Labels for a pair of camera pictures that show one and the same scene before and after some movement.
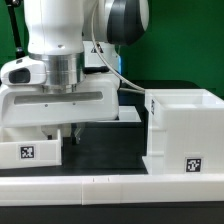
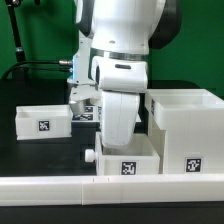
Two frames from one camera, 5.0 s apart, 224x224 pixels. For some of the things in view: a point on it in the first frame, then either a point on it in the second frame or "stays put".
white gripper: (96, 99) to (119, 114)
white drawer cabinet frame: (184, 132) stays put
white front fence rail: (18, 191) stays put
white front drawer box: (29, 147) to (140, 158)
